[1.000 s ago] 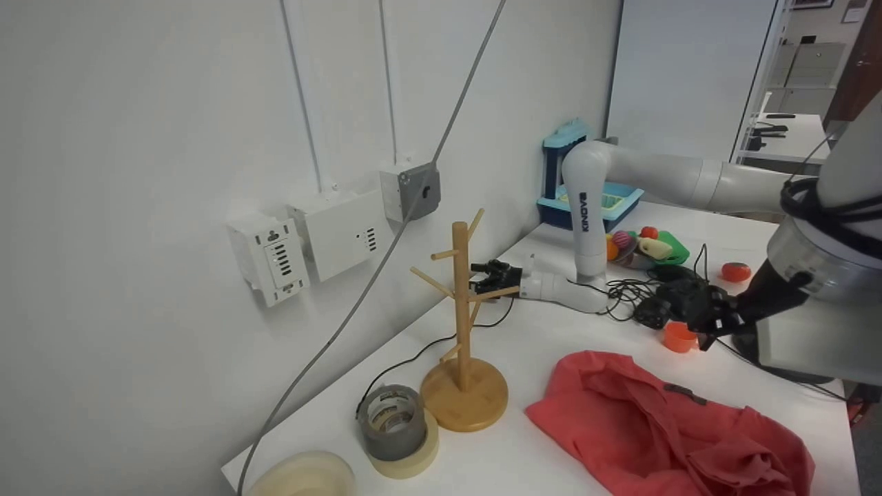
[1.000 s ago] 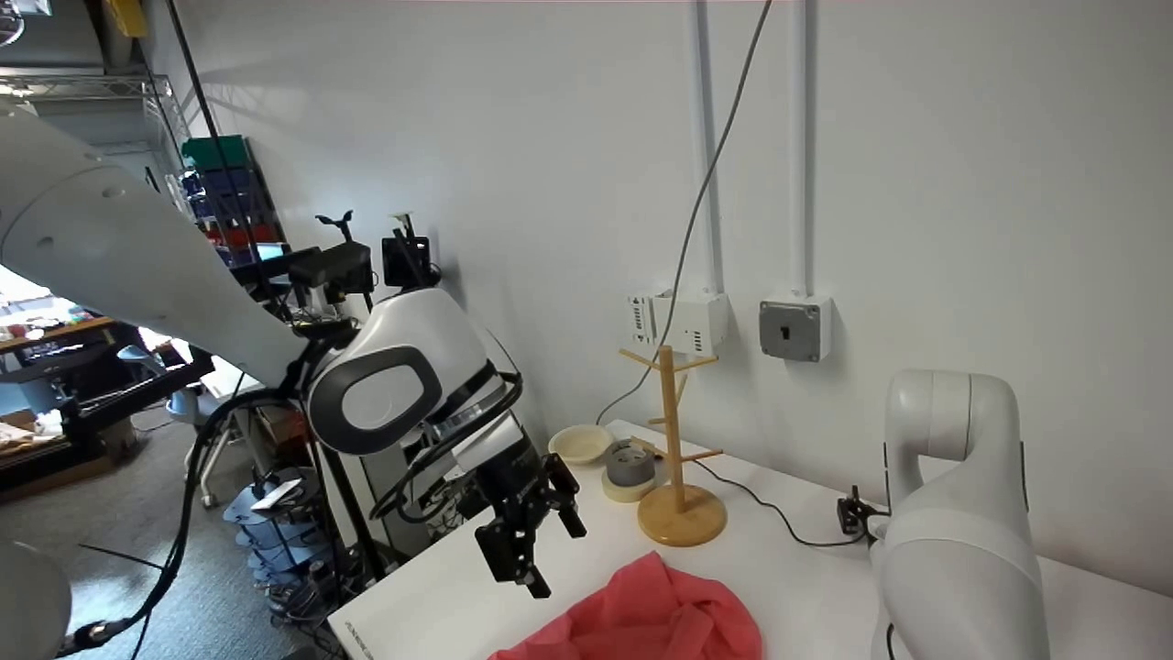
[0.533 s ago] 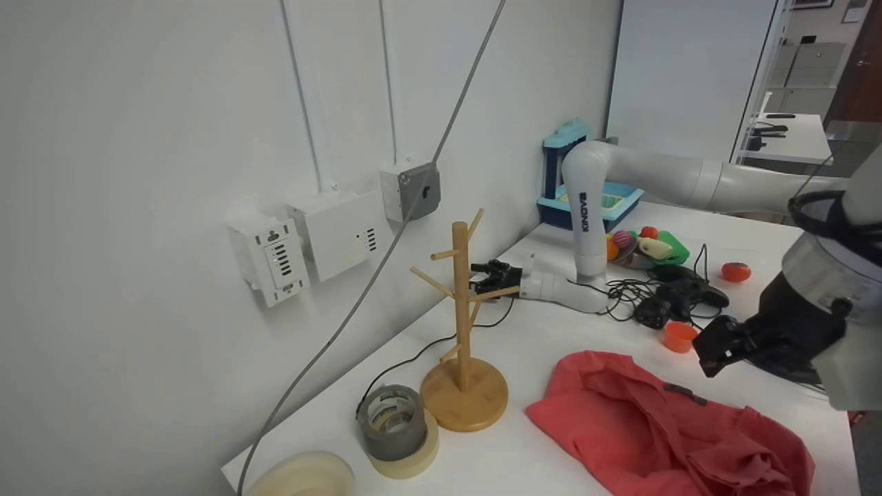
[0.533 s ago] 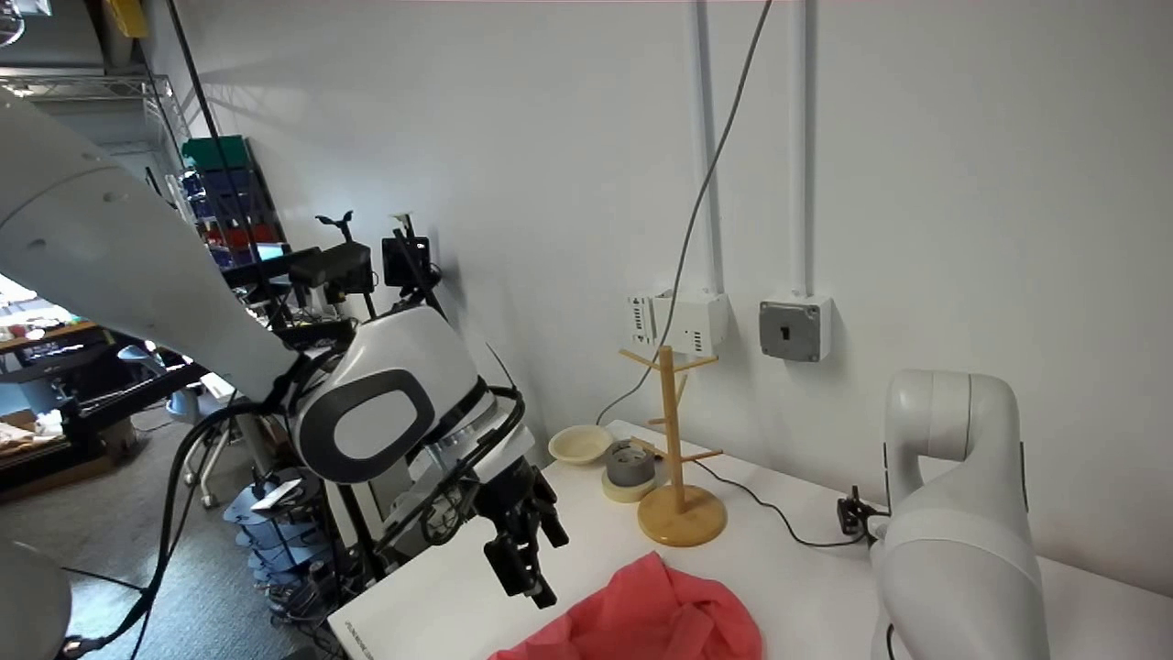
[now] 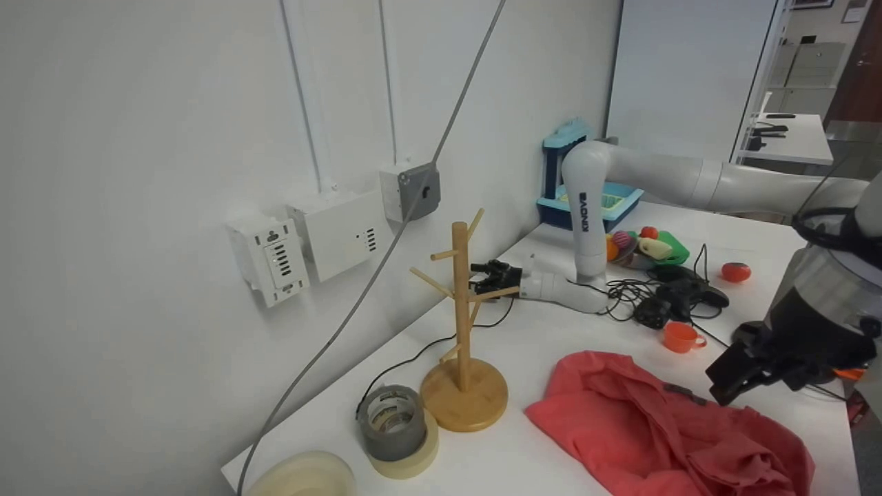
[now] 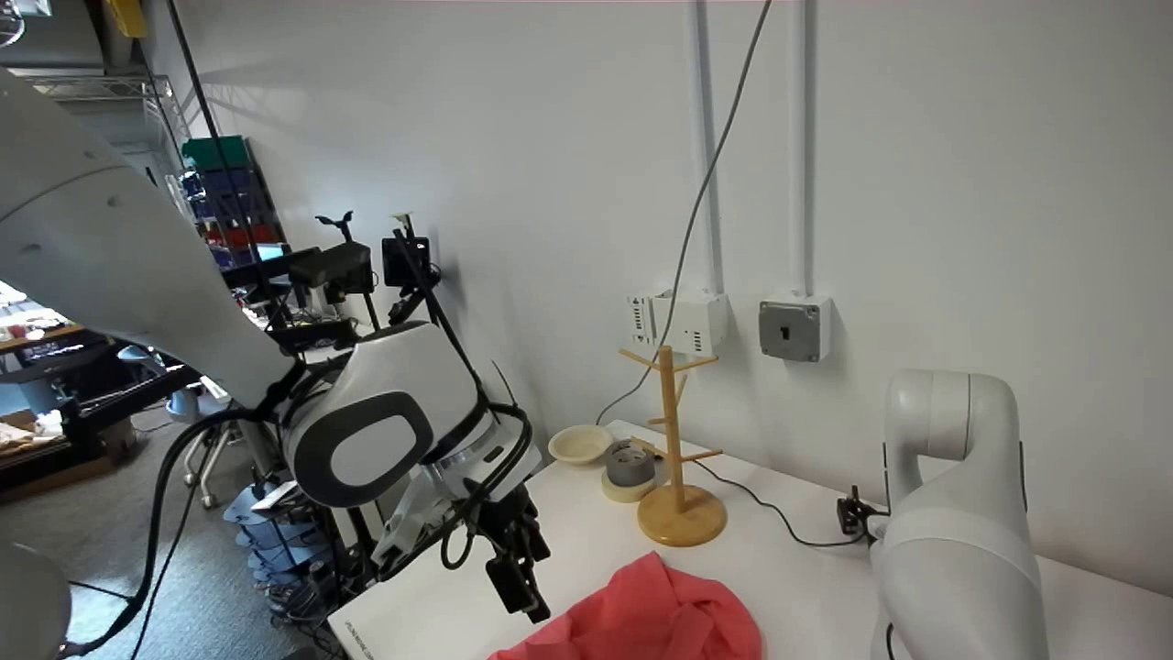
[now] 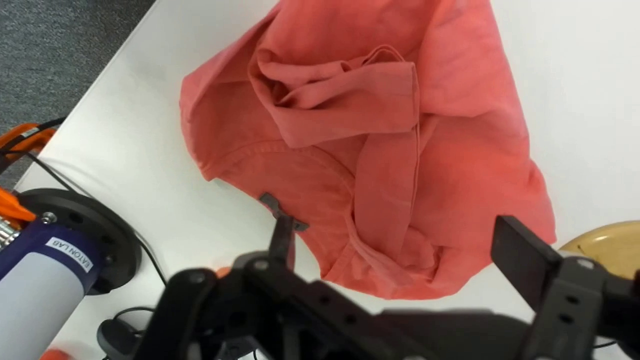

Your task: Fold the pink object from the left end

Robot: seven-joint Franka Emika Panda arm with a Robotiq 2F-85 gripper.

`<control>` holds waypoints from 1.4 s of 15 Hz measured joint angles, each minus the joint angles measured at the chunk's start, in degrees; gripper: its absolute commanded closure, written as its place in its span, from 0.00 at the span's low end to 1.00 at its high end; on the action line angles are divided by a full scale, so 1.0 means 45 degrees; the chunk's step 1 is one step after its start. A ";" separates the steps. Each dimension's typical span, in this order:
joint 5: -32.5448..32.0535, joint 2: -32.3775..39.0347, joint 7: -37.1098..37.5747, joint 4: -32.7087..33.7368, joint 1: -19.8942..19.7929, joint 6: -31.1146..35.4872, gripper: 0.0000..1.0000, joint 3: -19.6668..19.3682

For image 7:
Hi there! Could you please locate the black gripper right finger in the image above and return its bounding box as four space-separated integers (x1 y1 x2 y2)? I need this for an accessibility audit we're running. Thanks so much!
489 214 640 360

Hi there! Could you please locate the coral pink printed t-shirt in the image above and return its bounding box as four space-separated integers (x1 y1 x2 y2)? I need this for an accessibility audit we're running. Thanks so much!
178 0 557 301

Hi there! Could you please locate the black round stand base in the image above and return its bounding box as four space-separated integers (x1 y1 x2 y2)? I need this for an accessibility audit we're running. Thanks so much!
18 188 145 295

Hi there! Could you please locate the red toy tomato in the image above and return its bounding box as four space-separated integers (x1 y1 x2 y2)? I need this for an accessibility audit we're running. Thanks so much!
38 346 72 360

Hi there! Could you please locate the orange clamp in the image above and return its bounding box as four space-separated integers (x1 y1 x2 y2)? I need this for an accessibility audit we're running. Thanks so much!
0 119 59 227

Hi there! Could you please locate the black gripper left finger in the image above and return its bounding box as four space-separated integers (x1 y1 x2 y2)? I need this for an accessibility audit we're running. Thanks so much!
132 214 375 360

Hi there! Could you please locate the thin black cable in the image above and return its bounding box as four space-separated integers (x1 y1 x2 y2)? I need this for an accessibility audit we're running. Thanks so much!
26 152 170 288

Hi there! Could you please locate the wooden mug tree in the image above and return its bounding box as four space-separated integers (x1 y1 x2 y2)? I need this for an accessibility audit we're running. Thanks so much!
557 220 640 282

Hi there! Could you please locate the white articulated camera stand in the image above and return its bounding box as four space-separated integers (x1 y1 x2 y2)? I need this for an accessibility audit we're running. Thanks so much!
0 218 101 360

